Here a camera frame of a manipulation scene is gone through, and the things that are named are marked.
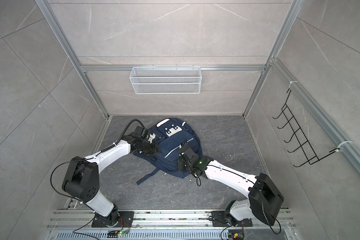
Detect navy blue student backpack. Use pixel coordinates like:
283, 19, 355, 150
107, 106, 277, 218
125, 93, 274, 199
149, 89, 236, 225
133, 118, 203, 185

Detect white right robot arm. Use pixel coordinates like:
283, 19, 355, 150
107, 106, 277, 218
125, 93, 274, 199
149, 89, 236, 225
178, 146, 284, 227

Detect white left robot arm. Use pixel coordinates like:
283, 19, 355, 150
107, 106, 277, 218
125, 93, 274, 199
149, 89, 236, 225
62, 126, 161, 227

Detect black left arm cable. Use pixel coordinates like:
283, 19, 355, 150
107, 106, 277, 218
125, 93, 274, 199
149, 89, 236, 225
50, 118, 146, 202

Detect white wire mesh basket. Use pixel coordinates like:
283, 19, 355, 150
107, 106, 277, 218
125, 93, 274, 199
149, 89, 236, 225
130, 67, 202, 94

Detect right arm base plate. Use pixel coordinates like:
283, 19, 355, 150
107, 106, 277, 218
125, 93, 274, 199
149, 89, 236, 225
208, 211, 253, 227

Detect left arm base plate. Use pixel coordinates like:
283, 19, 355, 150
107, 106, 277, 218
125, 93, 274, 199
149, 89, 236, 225
91, 211, 135, 228

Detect slotted aluminium floor rail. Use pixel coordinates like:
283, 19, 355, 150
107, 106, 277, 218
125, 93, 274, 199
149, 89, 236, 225
42, 209, 301, 240

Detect black wire hook rack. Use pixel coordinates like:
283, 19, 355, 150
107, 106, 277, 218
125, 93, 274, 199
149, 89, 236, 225
272, 89, 340, 168

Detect aluminium frame rails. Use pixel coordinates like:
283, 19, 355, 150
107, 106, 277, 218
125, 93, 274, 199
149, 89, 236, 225
36, 1, 360, 175

